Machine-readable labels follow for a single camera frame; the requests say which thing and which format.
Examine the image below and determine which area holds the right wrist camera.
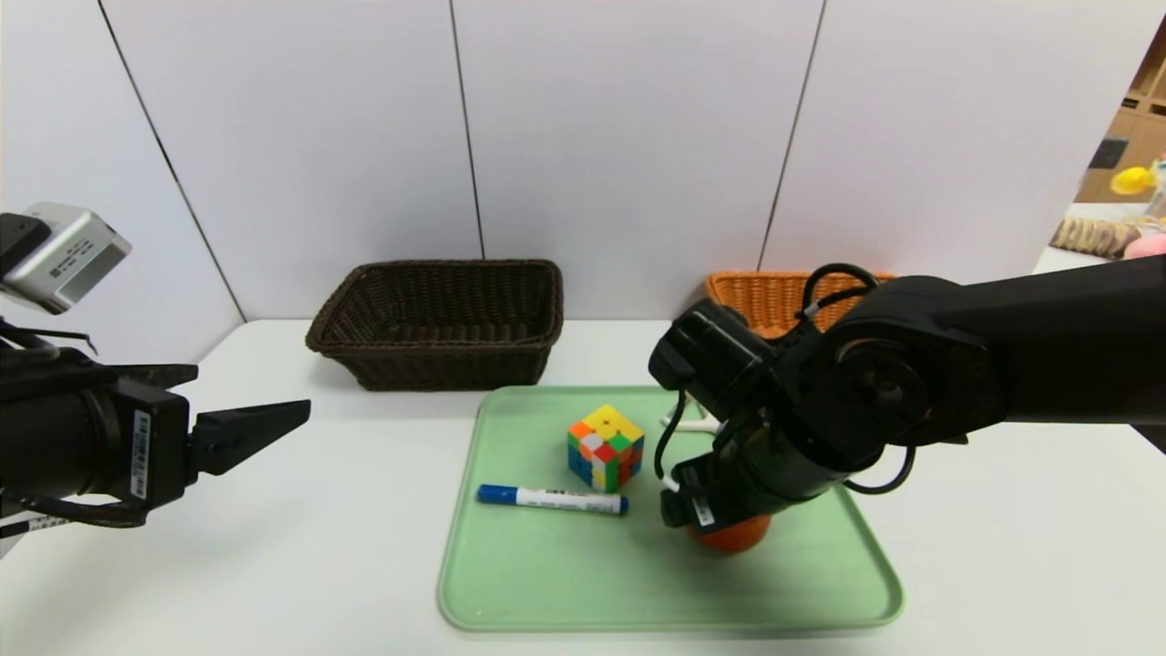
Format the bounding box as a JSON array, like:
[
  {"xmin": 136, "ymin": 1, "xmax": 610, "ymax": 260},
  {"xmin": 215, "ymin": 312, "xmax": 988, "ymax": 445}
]
[{"xmin": 649, "ymin": 299, "xmax": 775, "ymax": 422}]

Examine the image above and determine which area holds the black cable with white label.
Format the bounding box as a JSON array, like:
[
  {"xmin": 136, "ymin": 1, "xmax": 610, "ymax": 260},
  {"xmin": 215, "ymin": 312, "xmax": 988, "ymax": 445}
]
[{"xmin": 0, "ymin": 492, "xmax": 151, "ymax": 540}]

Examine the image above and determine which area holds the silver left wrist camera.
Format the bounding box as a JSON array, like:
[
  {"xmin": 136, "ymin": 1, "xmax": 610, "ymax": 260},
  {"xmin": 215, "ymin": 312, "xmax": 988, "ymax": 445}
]
[{"xmin": 0, "ymin": 202, "xmax": 132, "ymax": 315}]

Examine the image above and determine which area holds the white marker with blue cap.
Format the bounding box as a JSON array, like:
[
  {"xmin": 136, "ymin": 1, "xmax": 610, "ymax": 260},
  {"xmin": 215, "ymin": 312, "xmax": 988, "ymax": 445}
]
[{"xmin": 476, "ymin": 484, "xmax": 629, "ymax": 517}]

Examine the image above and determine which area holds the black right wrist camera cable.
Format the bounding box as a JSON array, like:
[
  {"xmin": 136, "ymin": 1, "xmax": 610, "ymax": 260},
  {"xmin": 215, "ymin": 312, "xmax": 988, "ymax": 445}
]
[{"xmin": 802, "ymin": 263, "xmax": 880, "ymax": 320}]

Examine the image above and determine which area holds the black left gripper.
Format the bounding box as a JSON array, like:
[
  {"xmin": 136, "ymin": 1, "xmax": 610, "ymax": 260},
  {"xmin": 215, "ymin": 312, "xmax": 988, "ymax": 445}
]
[{"xmin": 0, "ymin": 364, "xmax": 312, "ymax": 510}]

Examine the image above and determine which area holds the wooden background shelf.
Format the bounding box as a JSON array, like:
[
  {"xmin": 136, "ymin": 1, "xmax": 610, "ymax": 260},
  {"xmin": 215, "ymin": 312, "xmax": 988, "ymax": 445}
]
[{"xmin": 1075, "ymin": 36, "xmax": 1166, "ymax": 203}]

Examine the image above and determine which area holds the green plastic tray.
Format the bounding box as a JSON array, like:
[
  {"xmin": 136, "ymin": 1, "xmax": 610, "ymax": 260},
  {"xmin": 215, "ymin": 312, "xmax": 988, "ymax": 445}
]
[{"xmin": 436, "ymin": 384, "xmax": 905, "ymax": 632}]

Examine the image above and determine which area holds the colourful puzzle cube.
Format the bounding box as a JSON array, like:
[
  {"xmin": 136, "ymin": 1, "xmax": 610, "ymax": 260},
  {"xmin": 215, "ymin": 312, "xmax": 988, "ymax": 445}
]
[{"xmin": 567, "ymin": 404, "xmax": 646, "ymax": 494}]

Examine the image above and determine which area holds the orange wicker basket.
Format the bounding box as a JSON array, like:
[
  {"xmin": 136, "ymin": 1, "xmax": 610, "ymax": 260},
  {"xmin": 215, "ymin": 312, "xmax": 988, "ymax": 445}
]
[{"xmin": 705, "ymin": 271, "xmax": 898, "ymax": 340}]

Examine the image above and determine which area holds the dark brown wicker basket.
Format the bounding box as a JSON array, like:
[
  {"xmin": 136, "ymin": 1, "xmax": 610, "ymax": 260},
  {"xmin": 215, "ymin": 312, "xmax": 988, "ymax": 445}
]
[{"xmin": 305, "ymin": 260, "xmax": 565, "ymax": 393}]

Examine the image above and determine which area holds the white peeler with grey handle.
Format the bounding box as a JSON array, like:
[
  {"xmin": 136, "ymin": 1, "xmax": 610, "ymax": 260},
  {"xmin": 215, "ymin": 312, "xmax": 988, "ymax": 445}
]
[{"xmin": 660, "ymin": 401, "xmax": 722, "ymax": 434}]

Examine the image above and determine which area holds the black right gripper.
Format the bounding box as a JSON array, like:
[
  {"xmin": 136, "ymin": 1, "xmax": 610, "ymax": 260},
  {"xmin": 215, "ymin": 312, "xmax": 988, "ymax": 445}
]
[{"xmin": 660, "ymin": 425, "xmax": 827, "ymax": 535}]

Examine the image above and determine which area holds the red apple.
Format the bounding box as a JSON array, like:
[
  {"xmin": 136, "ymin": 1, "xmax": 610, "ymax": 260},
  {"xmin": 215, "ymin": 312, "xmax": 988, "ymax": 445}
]
[{"xmin": 690, "ymin": 513, "xmax": 773, "ymax": 554}]

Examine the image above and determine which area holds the white background table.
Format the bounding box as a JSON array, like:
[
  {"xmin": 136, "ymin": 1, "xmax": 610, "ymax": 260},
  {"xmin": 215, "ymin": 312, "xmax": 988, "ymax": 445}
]
[{"xmin": 1029, "ymin": 202, "xmax": 1166, "ymax": 274}]

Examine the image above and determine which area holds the brown woven background object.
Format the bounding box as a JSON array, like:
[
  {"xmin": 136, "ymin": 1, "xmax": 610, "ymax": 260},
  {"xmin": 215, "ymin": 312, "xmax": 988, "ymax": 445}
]
[{"xmin": 1050, "ymin": 217, "xmax": 1140, "ymax": 258}]

